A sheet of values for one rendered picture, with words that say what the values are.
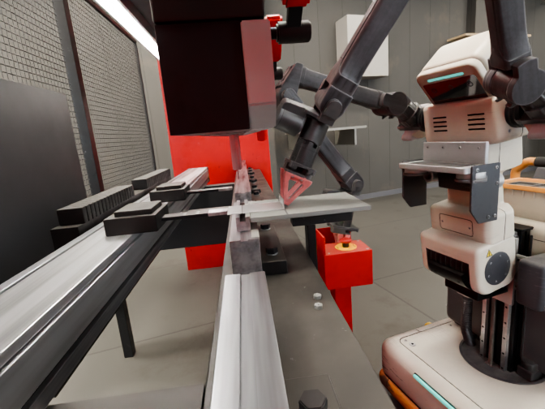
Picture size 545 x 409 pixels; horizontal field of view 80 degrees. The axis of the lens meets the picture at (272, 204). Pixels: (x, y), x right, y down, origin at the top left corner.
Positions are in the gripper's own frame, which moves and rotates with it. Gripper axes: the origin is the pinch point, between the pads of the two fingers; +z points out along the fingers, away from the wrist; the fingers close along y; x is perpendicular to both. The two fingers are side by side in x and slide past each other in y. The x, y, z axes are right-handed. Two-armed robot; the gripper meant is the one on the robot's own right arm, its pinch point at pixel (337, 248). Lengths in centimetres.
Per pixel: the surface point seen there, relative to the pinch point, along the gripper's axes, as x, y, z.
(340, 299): 8.1, -1.5, 16.0
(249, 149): -181, 24, -24
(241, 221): 41, 40, -16
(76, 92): -65, 118, -42
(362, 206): 44, 15, -24
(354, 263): 15.0, -0.5, -0.4
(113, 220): 39, 66, -13
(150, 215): 39, 59, -15
